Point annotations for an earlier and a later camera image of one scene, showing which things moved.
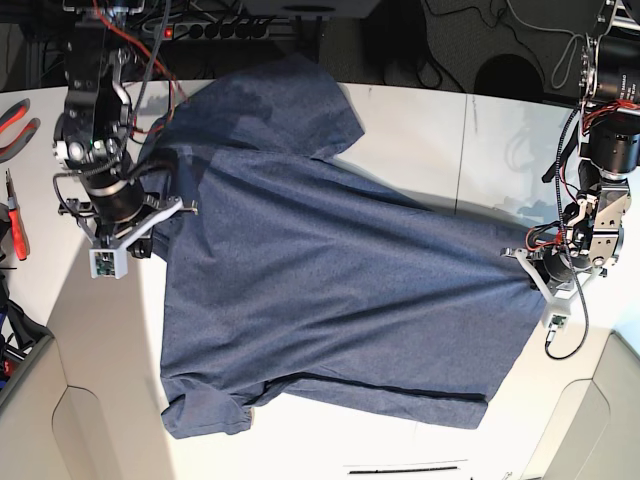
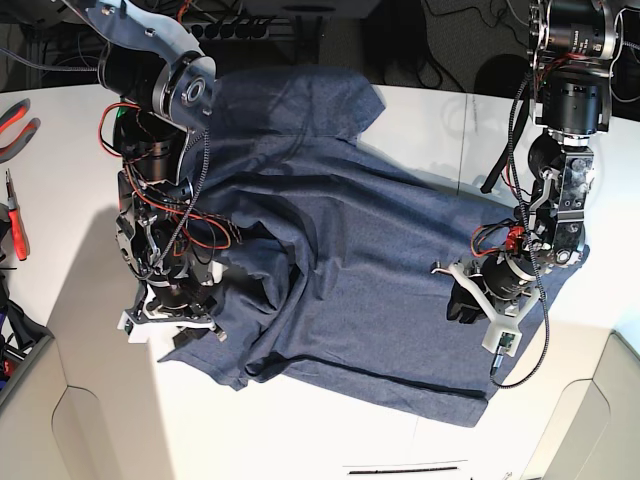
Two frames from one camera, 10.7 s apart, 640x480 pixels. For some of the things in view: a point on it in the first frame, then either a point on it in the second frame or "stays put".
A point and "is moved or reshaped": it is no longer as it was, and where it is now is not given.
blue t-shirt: x=299 y=282 is moved or reshaped
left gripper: x=117 y=212 → x=165 y=308
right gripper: x=552 y=271 → x=504 y=288
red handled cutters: x=16 y=219 stays put
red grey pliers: x=12 y=115 stays put
